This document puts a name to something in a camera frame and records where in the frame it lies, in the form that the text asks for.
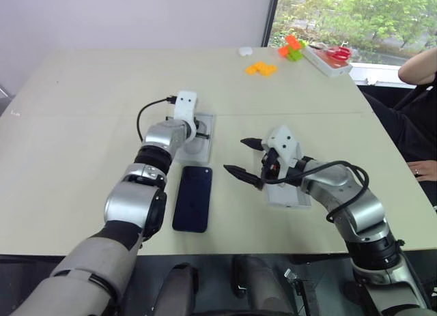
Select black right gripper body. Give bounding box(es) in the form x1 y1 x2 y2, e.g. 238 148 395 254
260 147 291 186

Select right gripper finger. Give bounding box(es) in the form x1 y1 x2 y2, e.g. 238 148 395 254
223 164 265 192
240 137 265 151

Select white phone box lid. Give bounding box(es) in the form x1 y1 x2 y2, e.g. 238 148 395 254
264 143 312 210

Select white box with orange print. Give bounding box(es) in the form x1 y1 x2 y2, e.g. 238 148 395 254
302 44 354 78

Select person's hand with ring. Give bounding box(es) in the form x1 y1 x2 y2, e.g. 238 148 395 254
408 160 437 182

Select dark blue smartphone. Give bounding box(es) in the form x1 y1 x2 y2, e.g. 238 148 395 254
171 164 213 233

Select flat orange building block piece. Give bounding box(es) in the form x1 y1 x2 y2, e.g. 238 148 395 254
244 61 278 78

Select orange and green block toy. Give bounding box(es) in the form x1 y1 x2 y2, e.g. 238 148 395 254
278 34 307 62

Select seated person in black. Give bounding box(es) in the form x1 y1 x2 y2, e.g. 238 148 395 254
356 72 437 207

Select white window sill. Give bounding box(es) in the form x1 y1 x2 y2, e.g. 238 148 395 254
348 61 419 89

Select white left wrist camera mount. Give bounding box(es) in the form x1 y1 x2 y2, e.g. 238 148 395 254
173 89 199 141

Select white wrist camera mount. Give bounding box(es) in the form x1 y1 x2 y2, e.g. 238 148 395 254
262 124 303 188
173 89 199 141

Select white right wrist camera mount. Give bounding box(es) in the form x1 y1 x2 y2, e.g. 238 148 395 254
262 124 303 188

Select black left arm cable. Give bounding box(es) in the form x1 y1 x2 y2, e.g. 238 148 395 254
137 96 177 143

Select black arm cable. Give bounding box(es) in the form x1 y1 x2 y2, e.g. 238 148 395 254
262 160 371 223
137 96 177 143

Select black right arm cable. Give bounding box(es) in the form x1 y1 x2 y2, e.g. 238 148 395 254
262 160 371 223

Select small metal bracket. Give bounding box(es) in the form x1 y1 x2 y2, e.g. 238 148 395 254
284 268 302 285

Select red handled scissors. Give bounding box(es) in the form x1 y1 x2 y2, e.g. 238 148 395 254
319 45 352 61

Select black window frame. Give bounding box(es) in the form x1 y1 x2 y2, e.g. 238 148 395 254
261 0 283 48

